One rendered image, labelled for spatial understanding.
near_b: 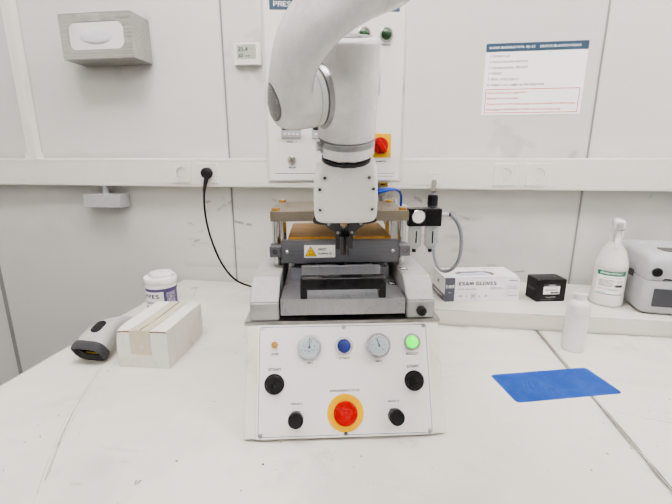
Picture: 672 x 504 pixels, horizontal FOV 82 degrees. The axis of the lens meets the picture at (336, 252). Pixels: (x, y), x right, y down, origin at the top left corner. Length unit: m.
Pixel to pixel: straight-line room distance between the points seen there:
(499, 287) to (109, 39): 1.47
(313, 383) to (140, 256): 1.17
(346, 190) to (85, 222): 1.39
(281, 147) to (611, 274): 0.97
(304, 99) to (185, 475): 0.56
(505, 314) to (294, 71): 0.90
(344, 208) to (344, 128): 0.13
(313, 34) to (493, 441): 0.66
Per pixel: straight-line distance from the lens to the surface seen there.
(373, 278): 0.68
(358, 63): 0.54
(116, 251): 1.78
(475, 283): 1.22
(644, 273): 1.34
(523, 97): 1.44
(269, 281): 0.71
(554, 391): 0.94
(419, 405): 0.73
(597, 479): 0.76
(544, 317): 1.21
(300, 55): 0.47
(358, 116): 0.55
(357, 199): 0.61
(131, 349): 1.00
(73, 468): 0.78
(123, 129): 1.69
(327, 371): 0.70
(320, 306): 0.69
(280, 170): 0.97
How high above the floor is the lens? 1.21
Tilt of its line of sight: 13 degrees down
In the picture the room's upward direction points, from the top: straight up
